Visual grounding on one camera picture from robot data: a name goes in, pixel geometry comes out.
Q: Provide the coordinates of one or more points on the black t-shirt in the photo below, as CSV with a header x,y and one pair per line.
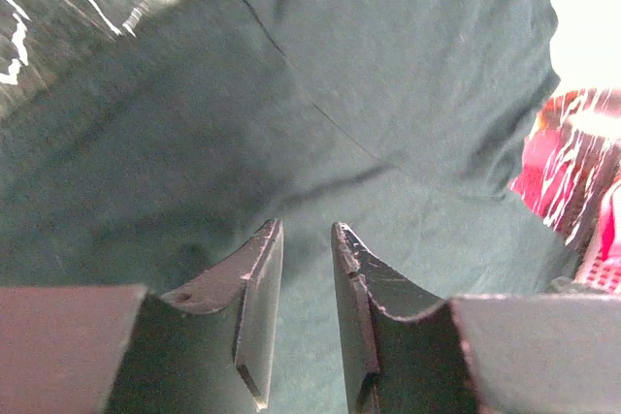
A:
x,y
404,119

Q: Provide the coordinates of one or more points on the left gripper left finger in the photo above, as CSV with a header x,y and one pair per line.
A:
x,y
205,347

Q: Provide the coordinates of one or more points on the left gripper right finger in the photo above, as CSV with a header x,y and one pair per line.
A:
x,y
407,351

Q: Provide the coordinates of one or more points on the crumpled pink t-shirt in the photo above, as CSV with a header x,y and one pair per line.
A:
x,y
570,179

